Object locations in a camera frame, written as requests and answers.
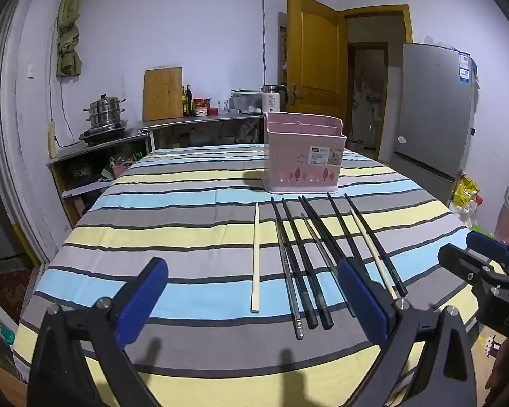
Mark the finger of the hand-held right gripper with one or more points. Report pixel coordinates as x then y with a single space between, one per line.
487 243
462 260

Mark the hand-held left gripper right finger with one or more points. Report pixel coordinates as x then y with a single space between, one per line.
364 301

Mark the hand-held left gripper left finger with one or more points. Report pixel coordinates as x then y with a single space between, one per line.
142 301

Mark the light wooden chopstick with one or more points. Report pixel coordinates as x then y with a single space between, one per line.
255 263
367 241

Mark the pink plastic utensil basket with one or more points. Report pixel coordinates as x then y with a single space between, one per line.
292 157

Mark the yellow plastic bag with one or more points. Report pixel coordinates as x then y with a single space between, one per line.
466 190

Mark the striped tablecloth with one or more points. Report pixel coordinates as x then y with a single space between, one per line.
174 229

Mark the pink woven shelf basket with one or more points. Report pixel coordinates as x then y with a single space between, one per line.
121 169

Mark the dark patterned rug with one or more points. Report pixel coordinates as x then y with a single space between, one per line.
8 288

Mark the black shelf appliance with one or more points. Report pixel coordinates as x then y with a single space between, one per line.
82 174

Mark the grey refrigerator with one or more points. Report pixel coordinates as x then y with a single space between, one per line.
432 110

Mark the low steel-topped shelf unit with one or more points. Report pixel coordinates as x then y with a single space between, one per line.
68 157

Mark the gas stove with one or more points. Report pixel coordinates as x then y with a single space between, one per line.
104 135

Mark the steel counter table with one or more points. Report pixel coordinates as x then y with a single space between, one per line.
203 121

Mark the steel steamer pot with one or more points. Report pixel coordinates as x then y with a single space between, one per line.
104 112

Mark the white jar with red lid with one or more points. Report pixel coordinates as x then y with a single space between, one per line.
201 110

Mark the yellow oil bottle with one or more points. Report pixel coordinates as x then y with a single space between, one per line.
184 104

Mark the plastic bags on refrigerator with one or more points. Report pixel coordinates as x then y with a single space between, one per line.
445 44

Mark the dark sauce bottle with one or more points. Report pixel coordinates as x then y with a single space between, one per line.
189 101

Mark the wooden cutting board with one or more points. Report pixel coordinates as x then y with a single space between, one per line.
163 93

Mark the clear glass cup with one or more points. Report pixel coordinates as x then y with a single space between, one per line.
223 107

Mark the white electric kettle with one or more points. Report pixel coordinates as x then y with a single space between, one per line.
271 101

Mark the clear plastic storage container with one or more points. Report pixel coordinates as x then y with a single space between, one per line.
246 101

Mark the yellow wooden door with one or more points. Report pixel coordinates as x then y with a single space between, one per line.
318 63

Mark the green curtain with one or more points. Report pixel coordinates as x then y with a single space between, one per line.
70 51

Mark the yellow door frame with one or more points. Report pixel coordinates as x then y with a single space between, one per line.
377 10

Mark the wall hanging picture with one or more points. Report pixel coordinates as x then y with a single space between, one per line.
283 55

